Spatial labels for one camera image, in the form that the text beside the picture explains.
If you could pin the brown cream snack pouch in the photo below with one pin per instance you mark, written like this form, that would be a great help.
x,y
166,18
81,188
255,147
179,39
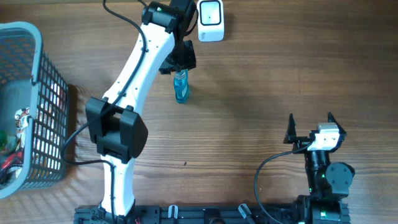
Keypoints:
x,y
22,122

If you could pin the green drink bottle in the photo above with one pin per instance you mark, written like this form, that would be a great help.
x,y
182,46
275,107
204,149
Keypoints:
x,y
8,142

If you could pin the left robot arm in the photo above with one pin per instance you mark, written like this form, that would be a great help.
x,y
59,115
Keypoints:
x,y
115,123

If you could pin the red black snack packet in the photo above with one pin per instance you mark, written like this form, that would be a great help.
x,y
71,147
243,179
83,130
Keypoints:
x,y
14,160

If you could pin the blue mouthwash bottle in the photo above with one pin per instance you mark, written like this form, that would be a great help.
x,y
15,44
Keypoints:
x,y
181,86

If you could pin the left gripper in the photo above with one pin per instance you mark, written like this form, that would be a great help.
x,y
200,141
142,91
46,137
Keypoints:
x,y
189,61

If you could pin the grey plastic mesh basket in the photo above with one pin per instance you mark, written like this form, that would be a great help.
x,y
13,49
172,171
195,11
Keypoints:
x,y
29,79

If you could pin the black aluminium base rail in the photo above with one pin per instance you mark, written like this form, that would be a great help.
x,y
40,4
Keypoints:
x,y
284,213

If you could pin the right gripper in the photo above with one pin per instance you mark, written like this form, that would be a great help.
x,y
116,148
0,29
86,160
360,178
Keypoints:
x,y
291,136

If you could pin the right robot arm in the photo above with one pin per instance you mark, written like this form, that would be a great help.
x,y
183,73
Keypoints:
x,y
328,183

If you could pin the white barcode scanner box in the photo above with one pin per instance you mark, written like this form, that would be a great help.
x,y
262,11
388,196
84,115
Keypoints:
x,y
210,20

